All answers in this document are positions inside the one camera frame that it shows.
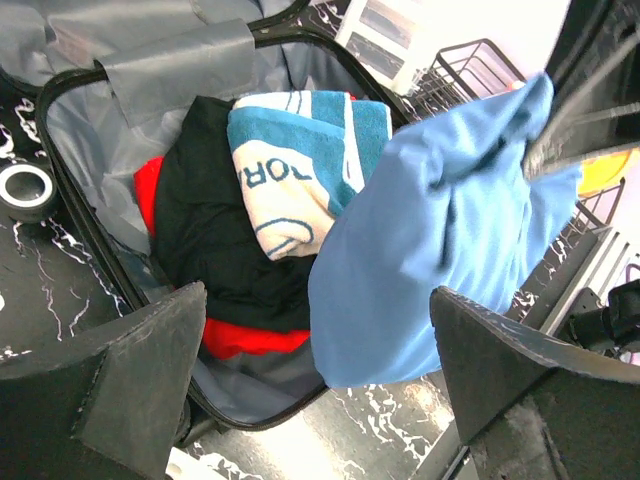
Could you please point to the black wire dish rack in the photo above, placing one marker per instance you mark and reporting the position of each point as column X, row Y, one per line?
column 479, row 69

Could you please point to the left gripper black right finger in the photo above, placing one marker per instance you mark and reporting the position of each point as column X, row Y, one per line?
column 530, row 406

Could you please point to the yellow scalloped plate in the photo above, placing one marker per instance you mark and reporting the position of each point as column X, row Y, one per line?
column 606, row 171

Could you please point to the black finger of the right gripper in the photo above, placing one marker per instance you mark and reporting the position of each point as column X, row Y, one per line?
column 599, row 116

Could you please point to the aluminium slotted rail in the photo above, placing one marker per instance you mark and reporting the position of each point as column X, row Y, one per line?
column 596, row 264

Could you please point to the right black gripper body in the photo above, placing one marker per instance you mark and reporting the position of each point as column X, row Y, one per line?
column 591, row 31

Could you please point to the red garment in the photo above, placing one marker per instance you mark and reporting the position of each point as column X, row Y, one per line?
column 223, row 340

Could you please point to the blue fish print suitcase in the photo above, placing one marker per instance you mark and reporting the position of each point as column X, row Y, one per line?
column 114, row 80

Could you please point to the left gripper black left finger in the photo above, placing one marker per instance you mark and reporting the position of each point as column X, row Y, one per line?
column 105, row 404

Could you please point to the teal white striped towel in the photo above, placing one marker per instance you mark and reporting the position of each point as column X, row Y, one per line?
column 300, row 158

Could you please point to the blue garment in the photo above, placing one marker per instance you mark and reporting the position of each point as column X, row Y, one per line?
column 447, row 205

